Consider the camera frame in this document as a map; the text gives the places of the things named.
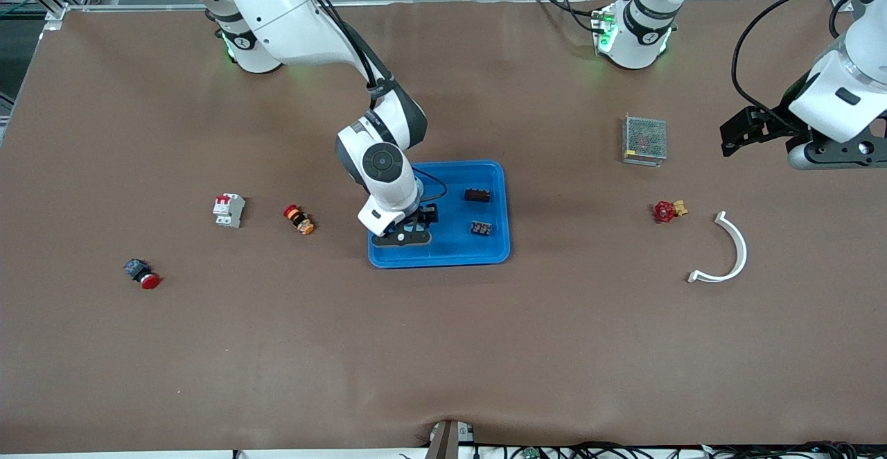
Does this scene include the white red circuit breaker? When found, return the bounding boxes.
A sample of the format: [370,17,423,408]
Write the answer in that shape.
[212,193,247,230]

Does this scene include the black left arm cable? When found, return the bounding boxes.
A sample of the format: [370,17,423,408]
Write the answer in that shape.
[731,0,857,116]

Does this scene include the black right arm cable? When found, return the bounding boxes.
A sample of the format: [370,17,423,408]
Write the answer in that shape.
[281,0,448,205]

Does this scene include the red mushroom push button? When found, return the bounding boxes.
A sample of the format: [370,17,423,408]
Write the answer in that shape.
[123,258,162,291]

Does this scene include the orange emergency stop switch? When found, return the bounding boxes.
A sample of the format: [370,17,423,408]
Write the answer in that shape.
[283,204,316,236]

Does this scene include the blue plastic tray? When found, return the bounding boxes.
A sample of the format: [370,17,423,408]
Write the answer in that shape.
[367,159,512,269]

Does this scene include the brass valve red handwheel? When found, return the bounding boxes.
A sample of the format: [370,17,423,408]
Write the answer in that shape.
[651,199,690,225]

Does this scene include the white curved plastic bracket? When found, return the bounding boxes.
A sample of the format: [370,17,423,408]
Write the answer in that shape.
[686,210,749,284]

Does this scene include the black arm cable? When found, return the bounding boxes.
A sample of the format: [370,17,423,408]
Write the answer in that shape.
[281,0,448,205]
[731,0,857,116]

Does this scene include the black cables along table edge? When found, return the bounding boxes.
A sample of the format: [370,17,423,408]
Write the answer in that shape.
[478,442,887,459]

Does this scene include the metal mesh power supply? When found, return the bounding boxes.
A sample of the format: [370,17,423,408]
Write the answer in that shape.
[622,114,669,168]

